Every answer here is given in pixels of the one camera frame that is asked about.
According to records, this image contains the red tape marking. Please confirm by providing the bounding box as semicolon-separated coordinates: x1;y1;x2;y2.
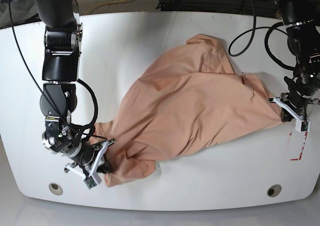
286;131;308;162

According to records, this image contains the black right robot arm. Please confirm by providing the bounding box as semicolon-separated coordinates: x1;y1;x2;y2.
34;0;112;176

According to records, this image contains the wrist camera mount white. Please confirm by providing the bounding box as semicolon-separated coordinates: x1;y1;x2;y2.
268;93;320;132
64;138;115;189

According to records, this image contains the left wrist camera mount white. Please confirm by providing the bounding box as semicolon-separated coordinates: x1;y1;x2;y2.
268;93;320;132

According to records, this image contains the yellow cable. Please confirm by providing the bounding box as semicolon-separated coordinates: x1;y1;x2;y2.
86;0;133;16

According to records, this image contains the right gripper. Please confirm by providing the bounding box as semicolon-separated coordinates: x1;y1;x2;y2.
42;125;113;173

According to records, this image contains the right table grommet hole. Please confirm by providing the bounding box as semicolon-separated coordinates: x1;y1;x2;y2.
266;184;282;198

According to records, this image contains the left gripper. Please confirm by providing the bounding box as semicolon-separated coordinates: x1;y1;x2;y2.
281;74;320;122

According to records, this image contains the left table grommet hole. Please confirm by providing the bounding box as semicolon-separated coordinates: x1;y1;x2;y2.
48;183;63;196

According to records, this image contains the peach T-shirt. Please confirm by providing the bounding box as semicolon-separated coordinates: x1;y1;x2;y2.
95;34;282;187

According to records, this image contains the table grommet hole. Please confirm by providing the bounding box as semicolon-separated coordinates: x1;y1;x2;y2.
48;183;63;196
266;184;282;198

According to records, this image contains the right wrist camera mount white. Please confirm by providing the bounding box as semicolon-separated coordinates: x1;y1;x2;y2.
64;138;115;189

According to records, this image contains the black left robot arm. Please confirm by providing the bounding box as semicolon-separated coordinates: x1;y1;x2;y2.
268;0;320;122

